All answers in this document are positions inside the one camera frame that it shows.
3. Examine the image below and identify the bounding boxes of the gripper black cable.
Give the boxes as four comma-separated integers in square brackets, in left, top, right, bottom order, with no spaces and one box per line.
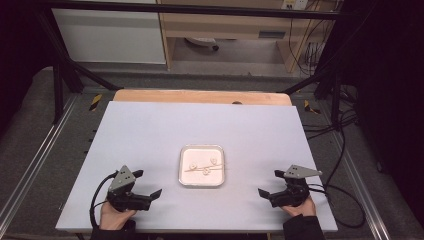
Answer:
[89,170,119,229]
[308,182,367,229]

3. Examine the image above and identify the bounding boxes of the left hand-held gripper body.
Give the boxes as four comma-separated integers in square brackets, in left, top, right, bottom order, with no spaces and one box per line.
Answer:
[106,165,152,213]

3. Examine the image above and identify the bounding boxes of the chair base with caster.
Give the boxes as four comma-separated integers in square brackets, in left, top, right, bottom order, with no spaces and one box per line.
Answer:
[184,37,220,52]

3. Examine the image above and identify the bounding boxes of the aluminium floor rail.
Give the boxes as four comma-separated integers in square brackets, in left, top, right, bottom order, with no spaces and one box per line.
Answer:
[333,133,391,240]
[0,94,79,221]

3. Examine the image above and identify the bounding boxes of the wooden table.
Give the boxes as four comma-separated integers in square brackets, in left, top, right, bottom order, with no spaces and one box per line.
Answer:
[113,88,293,107]

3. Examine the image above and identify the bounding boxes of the light wooden desk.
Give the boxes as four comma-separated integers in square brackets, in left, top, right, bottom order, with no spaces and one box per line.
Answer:
[156,0,338,73]

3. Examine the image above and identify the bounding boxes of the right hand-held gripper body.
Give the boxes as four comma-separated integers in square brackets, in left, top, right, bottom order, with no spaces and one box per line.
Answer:
[269,164,324,208]

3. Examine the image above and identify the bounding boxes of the black metal frame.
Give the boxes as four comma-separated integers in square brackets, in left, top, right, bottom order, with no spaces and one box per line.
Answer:
[33,0,354,126]

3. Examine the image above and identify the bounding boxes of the white cabinet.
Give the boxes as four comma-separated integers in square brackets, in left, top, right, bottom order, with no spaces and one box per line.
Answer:
[51,8,167,65]

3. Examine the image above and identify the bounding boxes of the white power strip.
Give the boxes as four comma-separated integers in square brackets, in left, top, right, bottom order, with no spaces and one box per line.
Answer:
[281,0,309,10]

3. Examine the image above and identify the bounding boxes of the yellow black tape strip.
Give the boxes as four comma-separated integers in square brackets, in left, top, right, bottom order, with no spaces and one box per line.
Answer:
[88,93,103,112]
[303,99,321,115]

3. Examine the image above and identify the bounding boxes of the dark curtain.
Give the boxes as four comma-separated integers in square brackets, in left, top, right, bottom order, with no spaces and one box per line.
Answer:
[333,0,424,228]
[0,0,54,134]

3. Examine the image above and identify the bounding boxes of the black floor cables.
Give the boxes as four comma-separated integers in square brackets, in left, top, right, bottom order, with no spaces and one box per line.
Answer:
[301,84,359,188]

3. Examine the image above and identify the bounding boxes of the thin wooden skewer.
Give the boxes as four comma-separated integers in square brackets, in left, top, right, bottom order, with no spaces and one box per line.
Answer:
[184,165,224,173]

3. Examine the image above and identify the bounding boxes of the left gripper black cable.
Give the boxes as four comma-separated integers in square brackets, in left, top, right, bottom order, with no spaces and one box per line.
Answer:
[89,170,119,229]

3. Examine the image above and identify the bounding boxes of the person's left hand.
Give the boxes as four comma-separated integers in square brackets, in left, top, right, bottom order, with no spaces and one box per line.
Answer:
[99,200,138,231]

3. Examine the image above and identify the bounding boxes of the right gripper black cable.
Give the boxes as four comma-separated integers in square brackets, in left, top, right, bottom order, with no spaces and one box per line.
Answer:
[308,182,367,229]

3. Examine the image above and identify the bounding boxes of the person's right hand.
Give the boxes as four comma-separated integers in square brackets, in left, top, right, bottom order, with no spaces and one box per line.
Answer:
[281,195,317,218]

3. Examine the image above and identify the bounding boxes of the square cream tray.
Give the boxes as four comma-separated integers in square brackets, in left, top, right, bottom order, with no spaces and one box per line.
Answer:
[178,144,226,188]

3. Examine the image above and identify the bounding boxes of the hanging black cables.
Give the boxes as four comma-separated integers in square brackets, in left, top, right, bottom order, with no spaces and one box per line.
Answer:
[288,9,326,76]

